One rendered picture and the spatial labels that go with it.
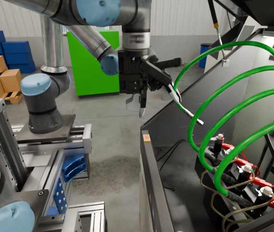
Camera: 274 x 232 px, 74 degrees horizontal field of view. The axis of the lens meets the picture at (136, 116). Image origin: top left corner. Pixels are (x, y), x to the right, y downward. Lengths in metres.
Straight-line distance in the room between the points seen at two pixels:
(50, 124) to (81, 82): 3.08
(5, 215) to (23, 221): 0.04
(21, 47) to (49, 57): 5.76
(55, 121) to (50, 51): 0.31
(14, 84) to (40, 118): 3.75
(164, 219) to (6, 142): 0.58
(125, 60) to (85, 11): 0.17
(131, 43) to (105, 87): 3.51
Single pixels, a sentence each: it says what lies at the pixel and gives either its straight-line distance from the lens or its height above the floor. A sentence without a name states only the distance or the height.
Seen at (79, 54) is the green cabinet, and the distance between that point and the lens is 3.80.
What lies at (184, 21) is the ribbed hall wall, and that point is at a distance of 7.50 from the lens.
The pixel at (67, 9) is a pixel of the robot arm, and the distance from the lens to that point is 0.49.
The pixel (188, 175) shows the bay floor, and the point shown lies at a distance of 0.93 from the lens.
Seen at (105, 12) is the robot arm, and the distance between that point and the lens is 0.39.
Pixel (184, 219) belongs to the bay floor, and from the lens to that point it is 0.79.
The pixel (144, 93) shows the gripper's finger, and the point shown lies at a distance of 0.52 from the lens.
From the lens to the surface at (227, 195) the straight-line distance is 0.52.
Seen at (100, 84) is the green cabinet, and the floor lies 0.30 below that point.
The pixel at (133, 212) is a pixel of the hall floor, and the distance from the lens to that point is 1.78.
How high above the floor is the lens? 1.48
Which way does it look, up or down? 28 degrees down
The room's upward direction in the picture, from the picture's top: straight up
